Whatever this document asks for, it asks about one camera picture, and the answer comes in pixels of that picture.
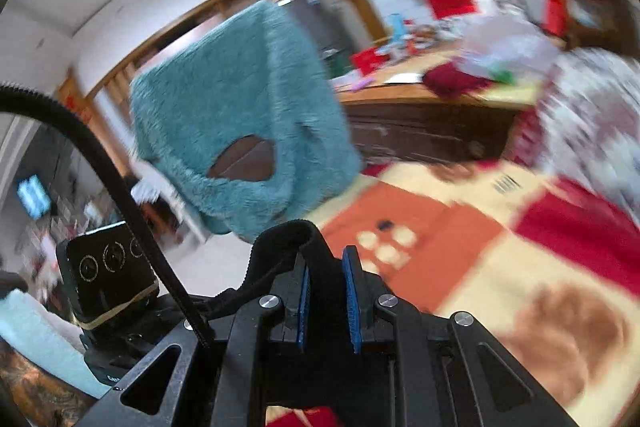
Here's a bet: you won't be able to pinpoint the black corrugated cable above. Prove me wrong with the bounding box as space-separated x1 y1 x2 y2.
0 83 217 350

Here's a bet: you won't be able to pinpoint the black pants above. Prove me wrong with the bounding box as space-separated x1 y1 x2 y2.
198 219 346 320

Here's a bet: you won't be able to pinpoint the red white patterned quilt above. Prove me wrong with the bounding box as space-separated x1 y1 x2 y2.
504 48 639 222

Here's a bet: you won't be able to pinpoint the dark red cloth on desk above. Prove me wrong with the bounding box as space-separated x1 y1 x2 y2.
422 62 491 100

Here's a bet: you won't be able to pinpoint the wooden desk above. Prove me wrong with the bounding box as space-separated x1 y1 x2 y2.
336 49 542 165

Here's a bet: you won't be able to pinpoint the grey cabinet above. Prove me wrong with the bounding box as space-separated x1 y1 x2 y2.
277 0 355 78

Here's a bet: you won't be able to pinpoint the teal fluffy jacket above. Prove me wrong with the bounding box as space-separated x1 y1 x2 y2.
130 0 362 242

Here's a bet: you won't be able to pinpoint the checkered fleece blanket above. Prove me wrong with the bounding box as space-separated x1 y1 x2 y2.
309 161 639 426

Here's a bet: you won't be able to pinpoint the white plastic bag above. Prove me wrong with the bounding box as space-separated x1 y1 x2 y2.
454 14 561 84

